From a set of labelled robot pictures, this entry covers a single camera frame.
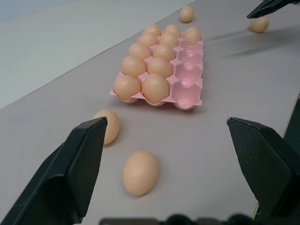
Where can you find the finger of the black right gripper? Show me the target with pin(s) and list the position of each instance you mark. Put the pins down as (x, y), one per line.
(264, 8)

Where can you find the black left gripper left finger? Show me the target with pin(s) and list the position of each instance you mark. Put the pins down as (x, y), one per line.
(58, 178)

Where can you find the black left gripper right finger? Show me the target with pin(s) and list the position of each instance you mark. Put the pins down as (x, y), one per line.
(264, 164)

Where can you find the pink plastic egg tray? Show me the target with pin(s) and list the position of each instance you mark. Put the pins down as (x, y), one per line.
(187, 82)

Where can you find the tan egg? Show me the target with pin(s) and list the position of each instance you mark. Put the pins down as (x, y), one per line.
(187, 14)
(165, 52)
(159, 68)
(140, 51)
(152, 29)
(192, 35)
(112, 127)
(169, 39)
(259, 24)
(148, 39)
(127, 86)
(140, 173)
(155, 87)
(173, 29)
(133, 66)

